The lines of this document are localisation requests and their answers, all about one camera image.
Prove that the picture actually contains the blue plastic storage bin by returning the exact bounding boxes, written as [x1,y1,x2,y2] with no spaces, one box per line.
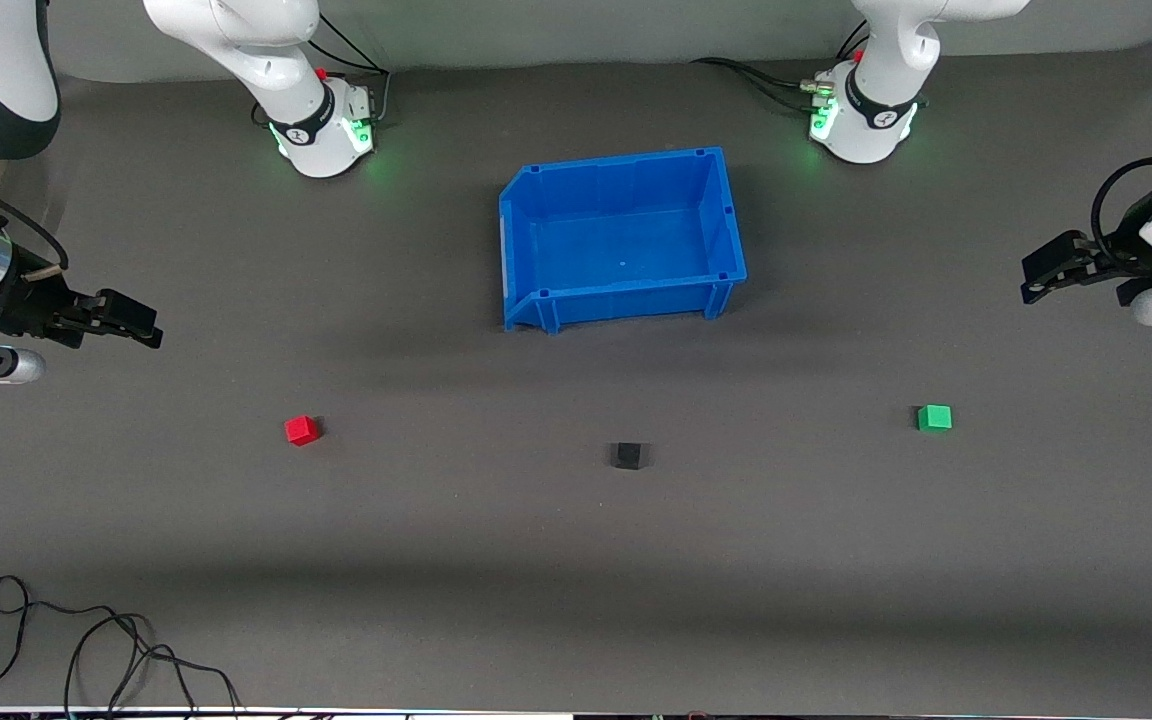
[498,147,748,334]

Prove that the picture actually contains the loose thin black cable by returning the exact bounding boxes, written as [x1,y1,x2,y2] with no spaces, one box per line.
[0,575,242,719]

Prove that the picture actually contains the black right arm base cables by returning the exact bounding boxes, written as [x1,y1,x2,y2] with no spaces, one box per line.
[311,14,393,127]

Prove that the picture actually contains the black arm base cables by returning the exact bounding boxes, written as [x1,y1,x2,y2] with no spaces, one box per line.
[690,20,872,116]
[311,14,393,127]

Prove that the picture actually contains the black left arm base cables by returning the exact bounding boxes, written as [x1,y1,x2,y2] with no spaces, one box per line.
[690,20,872,116]

